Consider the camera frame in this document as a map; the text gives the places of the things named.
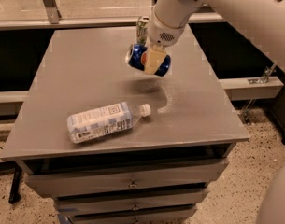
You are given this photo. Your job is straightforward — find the black metal stand leg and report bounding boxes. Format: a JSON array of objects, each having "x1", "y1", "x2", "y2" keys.
[{"x1": 8, "y1": 166, "x2": 21, "y2": 204}]

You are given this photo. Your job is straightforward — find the green white soda can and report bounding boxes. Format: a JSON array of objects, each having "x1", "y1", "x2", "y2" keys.
[{"x1": 136, "y1": 16, "x2": 149, "y2": 46}]

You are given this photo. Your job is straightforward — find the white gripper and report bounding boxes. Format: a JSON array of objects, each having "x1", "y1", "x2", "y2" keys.
[{"x1": 144, "y1": 11, "x2": 187, "y2": 75}]

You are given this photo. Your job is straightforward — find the grey drawer cabinet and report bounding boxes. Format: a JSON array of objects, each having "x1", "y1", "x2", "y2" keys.
[{"x1": 2, "y1": 27, "x2": 248, "y2": 224}]

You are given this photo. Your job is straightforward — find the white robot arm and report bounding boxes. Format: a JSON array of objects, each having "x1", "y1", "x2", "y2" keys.
[{"x1": 149, "y1": 0, "x2": 285, "y2": 224}]

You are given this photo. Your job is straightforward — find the grey drawer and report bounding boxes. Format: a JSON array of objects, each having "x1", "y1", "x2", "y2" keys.
[
  {"x1": 69, "y1": 205, "x2": 196, "y2": 224},
  {"x1": 55, "y1": 189, "x2": 208, "y2": 216},
  {"x1": 25, "y1": 158, "x2": 229, "y2": 198}
]

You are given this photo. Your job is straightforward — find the top grey drawer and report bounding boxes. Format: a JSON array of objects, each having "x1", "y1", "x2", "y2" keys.
[{"x1": 25, "y1": 158, "x2": 229, "y2": 198}]

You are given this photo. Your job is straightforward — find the blue pepsi can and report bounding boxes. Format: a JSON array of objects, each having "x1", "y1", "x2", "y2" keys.
[{"x1": 125, "y1": 44, "x2": 171, "y2": 77}]

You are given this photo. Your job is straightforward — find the clear plastic water bottle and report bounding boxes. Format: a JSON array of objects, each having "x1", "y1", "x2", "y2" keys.
[{"x1": 67, "y1": 102, "x2": 151, "y2": 144}]

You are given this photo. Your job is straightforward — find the middle grey drawer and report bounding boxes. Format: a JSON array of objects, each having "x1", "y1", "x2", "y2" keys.
[{"x1": 55, "y1": 189, "x2": 208, "y2": 216}]

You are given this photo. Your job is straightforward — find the grey metal railing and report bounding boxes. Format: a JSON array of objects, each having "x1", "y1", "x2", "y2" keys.
[{"x1": 0, "y1": 0, "x2": 230, "y2": 32}]

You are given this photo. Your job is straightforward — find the bottom grey drawer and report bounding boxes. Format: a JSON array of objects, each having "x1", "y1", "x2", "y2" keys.
[{"x1": 69, "y1": 205, "x2": 196, "y2": 224}]

